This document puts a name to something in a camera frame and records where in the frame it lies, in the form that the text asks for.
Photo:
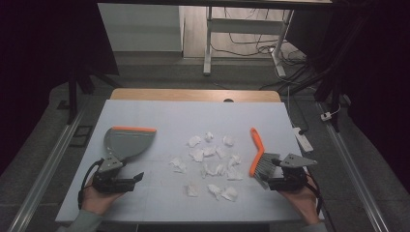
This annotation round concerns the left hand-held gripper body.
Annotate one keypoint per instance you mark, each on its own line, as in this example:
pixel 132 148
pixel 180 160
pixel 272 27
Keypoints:
pixel 111 185

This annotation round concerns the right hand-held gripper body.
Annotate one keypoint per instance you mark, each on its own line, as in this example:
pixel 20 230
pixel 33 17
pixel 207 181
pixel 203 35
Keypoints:
pixel 291 180

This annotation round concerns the grey dustpan with orange edge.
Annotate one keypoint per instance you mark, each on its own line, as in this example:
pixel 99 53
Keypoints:
pixel 129 141

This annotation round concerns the orange brush with grey bristles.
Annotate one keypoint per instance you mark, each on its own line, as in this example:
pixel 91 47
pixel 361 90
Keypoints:
pixel 257 141

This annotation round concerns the person's left hand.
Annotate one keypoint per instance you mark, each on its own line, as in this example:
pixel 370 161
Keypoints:
pixel 96 201

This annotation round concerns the person's right hand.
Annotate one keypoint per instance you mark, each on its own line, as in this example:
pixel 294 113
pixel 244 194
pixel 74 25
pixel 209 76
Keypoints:
pixel 304 203

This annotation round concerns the white power strip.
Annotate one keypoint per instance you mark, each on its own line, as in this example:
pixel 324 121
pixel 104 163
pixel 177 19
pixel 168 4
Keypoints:
pixel 303 139

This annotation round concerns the pile of crumpled white paper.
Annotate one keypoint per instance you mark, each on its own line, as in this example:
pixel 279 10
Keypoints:
pixel 196 154

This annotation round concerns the white plug adapter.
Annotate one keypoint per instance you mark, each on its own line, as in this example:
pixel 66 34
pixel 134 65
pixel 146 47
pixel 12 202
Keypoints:
pixel 326 116

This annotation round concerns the black tripod stand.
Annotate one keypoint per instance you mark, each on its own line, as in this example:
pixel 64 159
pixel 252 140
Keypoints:
pixel 73 93

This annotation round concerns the wooden table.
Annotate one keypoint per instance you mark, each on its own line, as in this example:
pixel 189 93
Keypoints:
pixel 193 95

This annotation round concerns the black curtain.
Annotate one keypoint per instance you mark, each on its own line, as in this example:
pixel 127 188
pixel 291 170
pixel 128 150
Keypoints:
pixel 42 58
pixel 370 64

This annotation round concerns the white cabinet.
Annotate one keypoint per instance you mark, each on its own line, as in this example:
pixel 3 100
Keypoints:
pixel 140 27

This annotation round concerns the black rectangular floor frame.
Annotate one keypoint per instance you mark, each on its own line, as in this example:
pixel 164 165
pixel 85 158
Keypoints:
pixel 82 136

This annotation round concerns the aluminium rail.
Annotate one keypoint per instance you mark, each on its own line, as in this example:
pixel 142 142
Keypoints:
pixel 48 167
pixel 351 167

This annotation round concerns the white metal desk frame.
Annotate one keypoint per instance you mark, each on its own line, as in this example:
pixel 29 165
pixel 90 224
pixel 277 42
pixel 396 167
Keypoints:
pixel 245 25

